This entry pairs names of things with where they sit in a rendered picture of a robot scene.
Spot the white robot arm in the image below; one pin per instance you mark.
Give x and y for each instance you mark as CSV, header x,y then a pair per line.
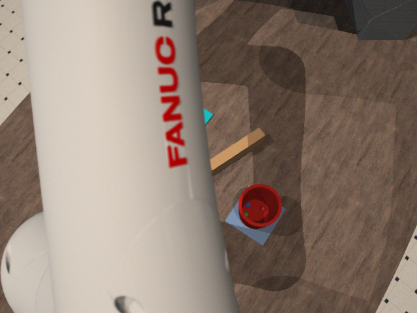
x,y
130,221

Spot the red cup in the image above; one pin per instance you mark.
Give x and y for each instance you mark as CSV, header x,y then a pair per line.
x,y
259,195

